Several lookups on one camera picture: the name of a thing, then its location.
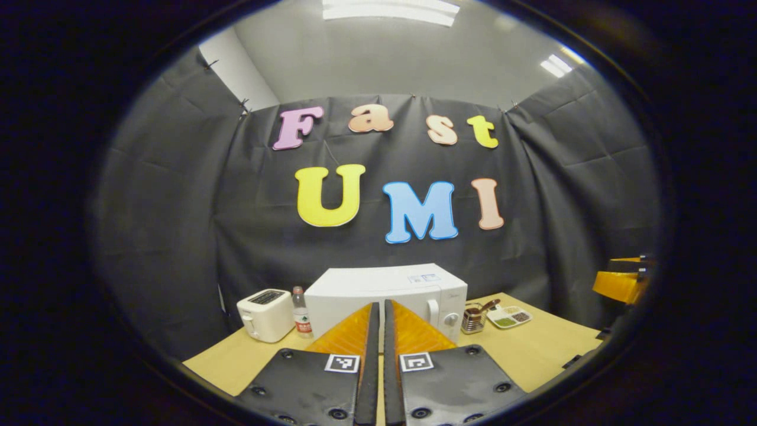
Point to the large ceiling light panel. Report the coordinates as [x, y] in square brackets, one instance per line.
[390, 12]

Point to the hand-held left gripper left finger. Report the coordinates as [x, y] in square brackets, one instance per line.
[369, 378]

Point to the metal mesh utensil holder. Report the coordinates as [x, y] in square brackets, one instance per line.
[472, 322]

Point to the white microwave oven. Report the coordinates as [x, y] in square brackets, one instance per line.
[355, 290]

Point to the black backdrop cloth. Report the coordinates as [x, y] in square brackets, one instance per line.
[177, 225]

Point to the white toaster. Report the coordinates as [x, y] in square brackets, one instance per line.
[266, 316]

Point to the brown wooden spoon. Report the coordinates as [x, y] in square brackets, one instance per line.
[488, 305]

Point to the white divided snack tray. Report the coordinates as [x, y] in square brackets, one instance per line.
[510, 318]

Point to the clear water bottle red label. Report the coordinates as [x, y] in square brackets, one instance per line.
[301, 319]

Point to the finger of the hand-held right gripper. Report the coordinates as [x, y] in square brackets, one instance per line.
[615, 285]
[647, 265]

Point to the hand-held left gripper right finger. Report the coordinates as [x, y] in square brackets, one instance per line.
[391, 378]

